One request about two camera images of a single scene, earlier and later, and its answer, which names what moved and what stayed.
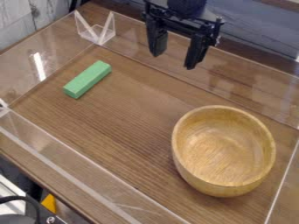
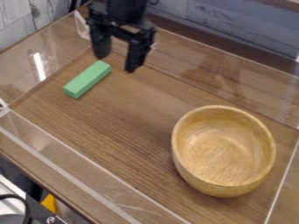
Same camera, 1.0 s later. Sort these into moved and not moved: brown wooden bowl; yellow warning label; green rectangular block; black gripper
Moved: black gripper
Not moved: yellow warning label; green rectangular block; brown wooden bowl
